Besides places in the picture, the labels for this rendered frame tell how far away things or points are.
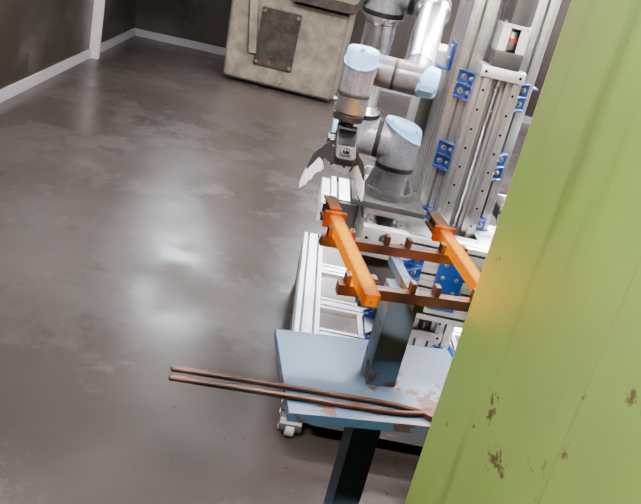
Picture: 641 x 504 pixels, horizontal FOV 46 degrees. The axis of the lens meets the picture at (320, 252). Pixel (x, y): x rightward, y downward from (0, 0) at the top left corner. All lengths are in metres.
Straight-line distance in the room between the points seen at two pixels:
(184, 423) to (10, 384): 0.56
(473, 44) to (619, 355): 1.84
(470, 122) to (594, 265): 1.51
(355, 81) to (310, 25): 5.72
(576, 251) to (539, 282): 0.08
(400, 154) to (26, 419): 1.36
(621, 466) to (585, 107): 0.46
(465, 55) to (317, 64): 5.13
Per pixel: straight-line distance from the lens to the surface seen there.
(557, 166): 0.97
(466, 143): 2.36
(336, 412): 1.43
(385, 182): 2.26
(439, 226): 1.64
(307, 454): 2.48
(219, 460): 2.38
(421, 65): 1.83
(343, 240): 1.44
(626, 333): 0.64
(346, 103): 1.73
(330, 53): 7.43
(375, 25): 2.17
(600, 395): 0.66
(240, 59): 7.60
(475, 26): 2.39
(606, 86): 0.92
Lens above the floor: 1.50
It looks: 22 degrees down
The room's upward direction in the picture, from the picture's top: 13 degrees clockwise
